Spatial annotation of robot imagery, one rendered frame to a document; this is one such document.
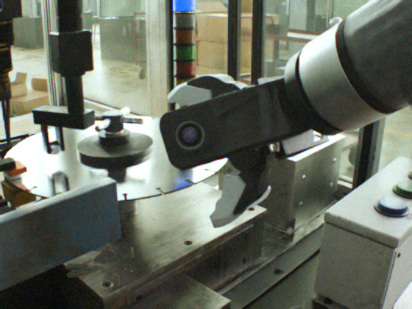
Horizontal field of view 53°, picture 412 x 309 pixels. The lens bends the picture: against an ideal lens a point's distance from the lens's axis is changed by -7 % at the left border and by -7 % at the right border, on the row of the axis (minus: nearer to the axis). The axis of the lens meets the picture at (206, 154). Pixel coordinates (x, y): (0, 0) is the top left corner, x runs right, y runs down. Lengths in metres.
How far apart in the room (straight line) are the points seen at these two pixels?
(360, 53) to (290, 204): 0.52
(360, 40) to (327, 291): 0.44
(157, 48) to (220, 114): 0.90
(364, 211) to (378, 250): 0.06
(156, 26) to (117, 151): 0.67
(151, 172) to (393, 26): 0.38
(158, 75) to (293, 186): 0.61
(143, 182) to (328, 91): 0.30
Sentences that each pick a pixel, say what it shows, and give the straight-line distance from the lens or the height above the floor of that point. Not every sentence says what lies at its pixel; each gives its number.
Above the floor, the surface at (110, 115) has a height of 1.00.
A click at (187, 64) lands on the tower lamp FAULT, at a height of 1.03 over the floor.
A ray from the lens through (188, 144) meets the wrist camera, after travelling 0.33.
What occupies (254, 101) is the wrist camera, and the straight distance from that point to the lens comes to 0.34.
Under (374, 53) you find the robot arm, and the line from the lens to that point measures 0.28.
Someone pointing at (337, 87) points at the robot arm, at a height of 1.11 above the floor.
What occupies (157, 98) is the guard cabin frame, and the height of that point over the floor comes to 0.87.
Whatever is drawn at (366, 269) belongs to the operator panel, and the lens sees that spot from 0.59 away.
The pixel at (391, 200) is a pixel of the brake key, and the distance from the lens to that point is 0.62.
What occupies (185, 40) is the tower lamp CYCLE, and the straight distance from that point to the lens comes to 0.87.
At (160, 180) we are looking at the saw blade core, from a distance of 0.53.
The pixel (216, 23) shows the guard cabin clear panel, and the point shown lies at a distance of 1.08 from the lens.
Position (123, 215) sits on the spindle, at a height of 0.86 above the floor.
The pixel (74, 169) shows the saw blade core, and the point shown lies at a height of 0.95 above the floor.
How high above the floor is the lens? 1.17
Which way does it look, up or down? 21 degrees down
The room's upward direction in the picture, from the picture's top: straight up
